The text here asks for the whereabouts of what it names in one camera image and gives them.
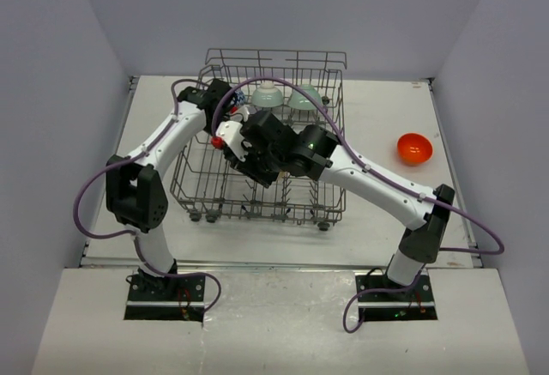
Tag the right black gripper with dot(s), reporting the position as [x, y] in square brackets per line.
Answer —
[248, 167]

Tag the blue zigzag patterned bowl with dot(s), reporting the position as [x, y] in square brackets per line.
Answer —
[238, 99]

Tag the orange bowl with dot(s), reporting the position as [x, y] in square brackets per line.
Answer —
[414, 149]

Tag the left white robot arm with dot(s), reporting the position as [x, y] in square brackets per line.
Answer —
[135, 192]

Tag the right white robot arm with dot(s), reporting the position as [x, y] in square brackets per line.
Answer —
[262, 148]

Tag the pale blue dotted bowl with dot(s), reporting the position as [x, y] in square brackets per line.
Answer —
[267, 95]

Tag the mint green flower bowl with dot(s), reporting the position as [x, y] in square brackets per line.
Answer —
[300, 100]

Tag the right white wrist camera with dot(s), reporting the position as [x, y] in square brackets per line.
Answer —
[228, 134]

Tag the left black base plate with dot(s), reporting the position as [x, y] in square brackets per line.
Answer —
[164, 299]

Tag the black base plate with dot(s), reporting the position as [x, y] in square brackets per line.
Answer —
[417, 304]
[164, 299]

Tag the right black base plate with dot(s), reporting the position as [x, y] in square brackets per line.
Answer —
[417, 304]

